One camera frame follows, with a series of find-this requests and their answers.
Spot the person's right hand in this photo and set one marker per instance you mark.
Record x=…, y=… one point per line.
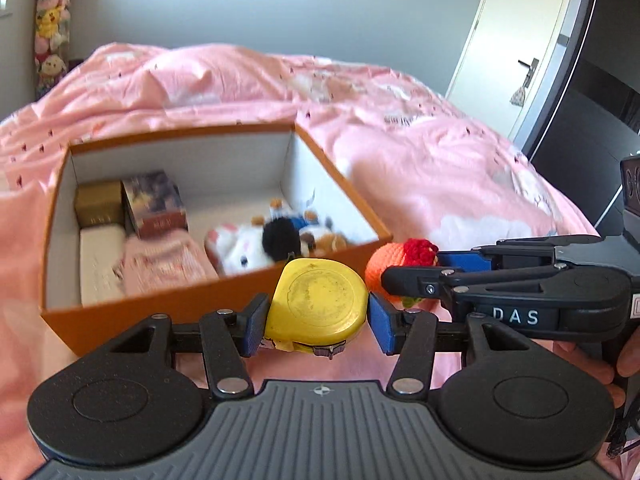
x=582, y=357

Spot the dark printed box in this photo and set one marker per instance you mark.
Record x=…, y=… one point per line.
x=155, y=205

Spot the orange cardboard box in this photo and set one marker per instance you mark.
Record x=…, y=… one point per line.
x=150, y=325

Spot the pink cartoon pouch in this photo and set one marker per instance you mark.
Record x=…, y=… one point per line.
x=165, y=265

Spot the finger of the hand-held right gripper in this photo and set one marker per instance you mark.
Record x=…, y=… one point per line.
x=410, y=280
x=465, y=260

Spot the white box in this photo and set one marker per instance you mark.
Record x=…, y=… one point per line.
x=100, y=270

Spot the pink printed blanket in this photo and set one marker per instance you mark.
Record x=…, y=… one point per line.
x=425, y=160

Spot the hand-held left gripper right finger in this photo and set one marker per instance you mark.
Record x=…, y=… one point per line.
x=380, y=325

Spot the orange crochet toy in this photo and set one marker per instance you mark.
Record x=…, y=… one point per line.
x=385, y=257

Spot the dark wardrobe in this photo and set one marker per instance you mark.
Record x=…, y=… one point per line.
x=590, y=110

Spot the gold box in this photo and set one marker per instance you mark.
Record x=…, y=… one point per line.
x=97, y=205

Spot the white plush toy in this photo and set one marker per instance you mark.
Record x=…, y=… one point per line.
x=240, y=255

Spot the white door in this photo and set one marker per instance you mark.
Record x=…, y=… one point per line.
x=500, y=35

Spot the clear tube of plush toys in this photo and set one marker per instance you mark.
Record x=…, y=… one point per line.
x=50, y=20

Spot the yellow tape measure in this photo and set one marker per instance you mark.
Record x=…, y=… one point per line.
x=315, y=300

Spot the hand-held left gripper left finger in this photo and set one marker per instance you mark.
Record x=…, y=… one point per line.
x=255, y=325

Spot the small hanging pouch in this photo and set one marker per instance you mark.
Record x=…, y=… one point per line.
x=517, y=95

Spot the brown raccoon plush toy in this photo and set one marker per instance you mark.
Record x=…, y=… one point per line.
x=320, y=240

